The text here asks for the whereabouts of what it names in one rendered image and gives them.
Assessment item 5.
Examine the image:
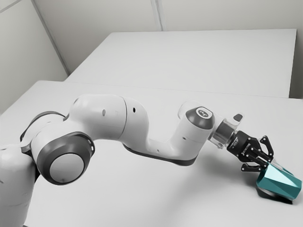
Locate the teal faceted mug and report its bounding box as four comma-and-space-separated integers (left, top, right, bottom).
256, 162, 303, 201

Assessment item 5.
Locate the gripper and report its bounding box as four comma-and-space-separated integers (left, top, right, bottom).
226, 130, 275, 175

